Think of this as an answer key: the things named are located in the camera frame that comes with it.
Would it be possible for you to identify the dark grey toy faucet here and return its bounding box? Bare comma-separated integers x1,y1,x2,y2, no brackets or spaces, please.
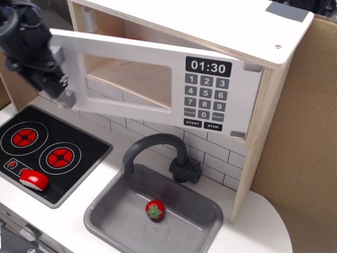
122,133,202,184

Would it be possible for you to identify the grey tape patch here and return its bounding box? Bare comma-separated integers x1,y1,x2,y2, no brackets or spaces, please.
265,1,309,22

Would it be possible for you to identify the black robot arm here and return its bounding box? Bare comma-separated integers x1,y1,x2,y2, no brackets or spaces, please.
1,1,68,99

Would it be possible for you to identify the white door latch block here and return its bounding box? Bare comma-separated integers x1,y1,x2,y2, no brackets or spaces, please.
81,6,98,33

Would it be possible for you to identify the brown cardboard panel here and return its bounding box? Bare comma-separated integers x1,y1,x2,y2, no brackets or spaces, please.
251,16,336,252

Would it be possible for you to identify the grey microwave door handle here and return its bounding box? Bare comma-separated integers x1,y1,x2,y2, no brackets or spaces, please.
50,45,76,109

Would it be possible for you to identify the white microwave door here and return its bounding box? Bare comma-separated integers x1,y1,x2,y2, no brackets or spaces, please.
51,29,263,139

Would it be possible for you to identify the white wooden toy microwave cabinet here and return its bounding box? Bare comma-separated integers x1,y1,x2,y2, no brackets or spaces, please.
68,1,314,222

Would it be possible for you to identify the red white toy sushi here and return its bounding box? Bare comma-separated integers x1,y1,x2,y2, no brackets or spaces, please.
19,169,49,191

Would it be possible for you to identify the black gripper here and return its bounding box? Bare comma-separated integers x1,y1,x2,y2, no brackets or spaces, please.
1,15,68,99

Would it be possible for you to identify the red toy strawberry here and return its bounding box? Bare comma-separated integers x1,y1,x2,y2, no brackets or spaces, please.
145,200,165,220

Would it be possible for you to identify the grey toy sink basin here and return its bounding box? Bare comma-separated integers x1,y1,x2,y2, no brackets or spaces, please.
84,164,223,252

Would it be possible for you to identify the red orange toy food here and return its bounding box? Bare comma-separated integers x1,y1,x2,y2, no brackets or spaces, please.
112,59,130,66

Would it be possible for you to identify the black toy stovetop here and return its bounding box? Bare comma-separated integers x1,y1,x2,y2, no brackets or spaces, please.
1,106,113,209

